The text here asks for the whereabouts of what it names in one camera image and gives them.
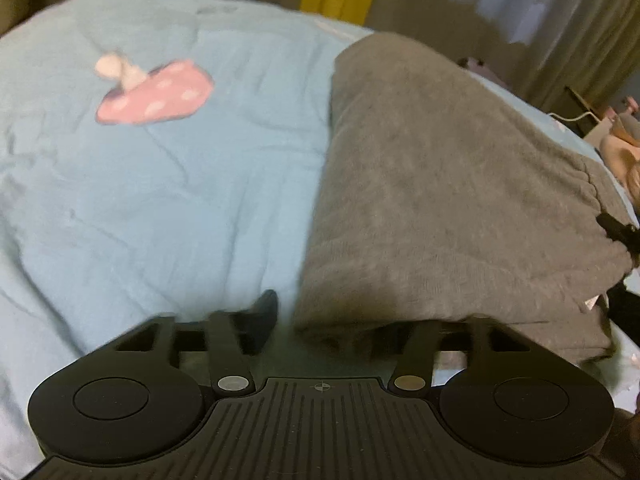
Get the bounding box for white cable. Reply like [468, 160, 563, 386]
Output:
[547, 110, 606, 124]

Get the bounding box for dark wooden nightstand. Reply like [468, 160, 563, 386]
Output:
[565, 85, 609, 122]

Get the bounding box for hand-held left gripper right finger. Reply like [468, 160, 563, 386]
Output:
[389, 314, 541, 396]

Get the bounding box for grey sweat pants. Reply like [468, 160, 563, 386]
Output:
[292, 32, 640, 367]

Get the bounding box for pale pink object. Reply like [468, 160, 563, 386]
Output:
[585, 100, 640, 196]

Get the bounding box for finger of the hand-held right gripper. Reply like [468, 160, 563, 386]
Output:
[597, 212, 640, 267]

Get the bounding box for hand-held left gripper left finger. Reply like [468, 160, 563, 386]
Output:
[102, 289, 279, 396]

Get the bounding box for light blue printed blanket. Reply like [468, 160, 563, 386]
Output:
[0, 0, 640, 476]

